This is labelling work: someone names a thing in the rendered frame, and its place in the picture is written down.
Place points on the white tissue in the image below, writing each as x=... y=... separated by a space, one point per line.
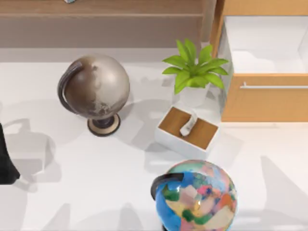
x=188 y=125

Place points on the white tissue box wooden lid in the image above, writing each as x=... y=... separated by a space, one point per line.
x=185 y=142

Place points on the green plant in white pot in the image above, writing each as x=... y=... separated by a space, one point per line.
x=195 y=72

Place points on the silver and brown globe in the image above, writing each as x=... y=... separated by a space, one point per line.
x=101 y=81

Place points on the colourful blue globe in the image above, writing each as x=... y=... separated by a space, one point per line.
x=199 y=195

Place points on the pale wooden drawer front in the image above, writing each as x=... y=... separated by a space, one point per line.
x=267 y=103

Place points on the wooden cabinet with open drawer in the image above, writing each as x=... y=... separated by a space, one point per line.
x=264 y=48

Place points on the small grey object on shelf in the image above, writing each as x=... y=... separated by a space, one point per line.
x=70 y=1

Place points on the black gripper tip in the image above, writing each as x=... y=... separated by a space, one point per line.
x=6 y=163

